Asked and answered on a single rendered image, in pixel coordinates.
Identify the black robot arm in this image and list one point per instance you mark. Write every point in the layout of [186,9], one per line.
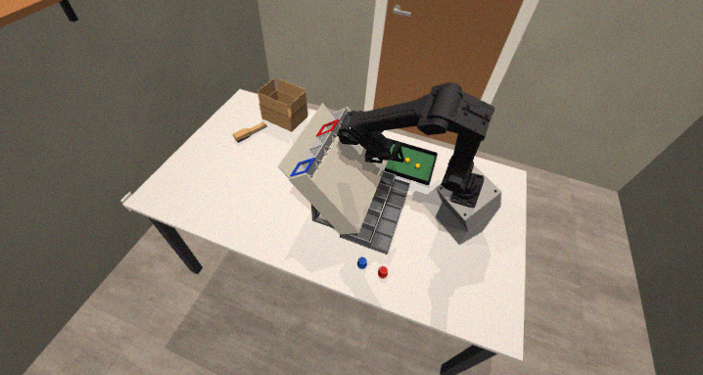
[432,116]

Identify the blue square funnel rim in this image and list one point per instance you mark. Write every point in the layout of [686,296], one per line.
[310,160]

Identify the brown cardboard box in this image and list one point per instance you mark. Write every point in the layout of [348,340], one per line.
[278,113]

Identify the grey slanted cover panel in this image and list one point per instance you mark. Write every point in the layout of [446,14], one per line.
[343,187]

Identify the green tray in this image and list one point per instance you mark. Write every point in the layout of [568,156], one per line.
[425,158]

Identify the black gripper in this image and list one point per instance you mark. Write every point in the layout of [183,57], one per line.
[381,153]

